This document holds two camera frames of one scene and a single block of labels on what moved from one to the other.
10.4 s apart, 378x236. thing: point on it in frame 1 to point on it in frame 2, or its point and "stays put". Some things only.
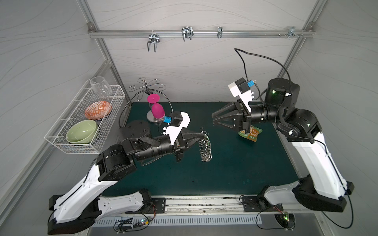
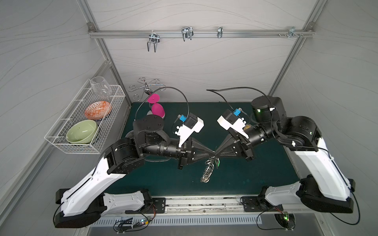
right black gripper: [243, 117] to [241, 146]
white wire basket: [83, 128] stays put
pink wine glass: [157, 108] stays put
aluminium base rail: [185, 205] stays put
